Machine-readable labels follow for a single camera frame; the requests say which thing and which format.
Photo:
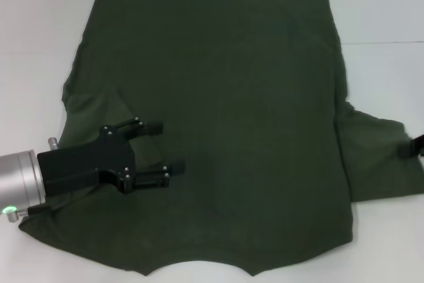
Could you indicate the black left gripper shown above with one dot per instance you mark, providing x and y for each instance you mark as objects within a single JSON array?
[{"x": 83, "y": 160}]

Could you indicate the silver left wrist stud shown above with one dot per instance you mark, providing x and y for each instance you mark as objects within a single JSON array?
[{"x": 53, "y": 143}]

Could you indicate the dark green t-shirt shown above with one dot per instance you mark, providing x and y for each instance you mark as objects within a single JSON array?
[{"x": 238, "y": 97}]

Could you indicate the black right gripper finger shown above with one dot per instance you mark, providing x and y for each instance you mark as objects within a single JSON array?
[
  {"x": 419, "y": 140},
  {"x": 410, "y": 150}
]

